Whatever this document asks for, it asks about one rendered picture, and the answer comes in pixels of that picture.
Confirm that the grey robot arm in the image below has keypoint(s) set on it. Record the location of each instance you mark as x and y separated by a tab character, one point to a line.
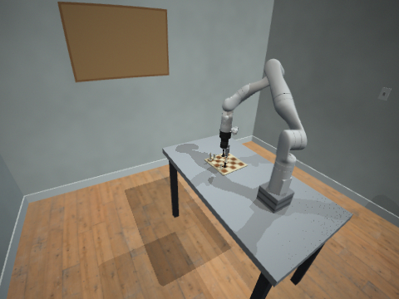
293	139

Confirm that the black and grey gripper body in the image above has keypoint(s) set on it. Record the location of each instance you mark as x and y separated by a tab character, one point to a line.
225	134

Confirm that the chessboard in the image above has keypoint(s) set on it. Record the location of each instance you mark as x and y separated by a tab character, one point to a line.
232	165

